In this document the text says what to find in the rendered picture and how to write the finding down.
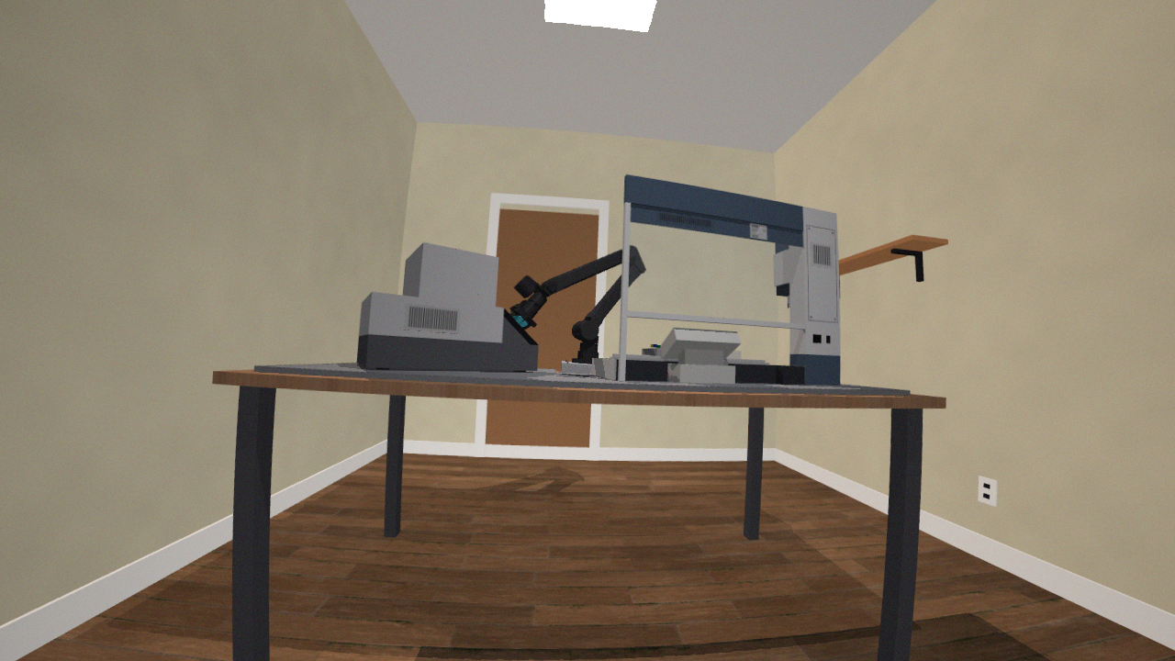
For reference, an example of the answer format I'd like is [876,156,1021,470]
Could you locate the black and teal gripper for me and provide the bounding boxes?
[510,301,539,330]

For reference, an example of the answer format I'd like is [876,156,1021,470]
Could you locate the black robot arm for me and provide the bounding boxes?
[513,250,622,364]

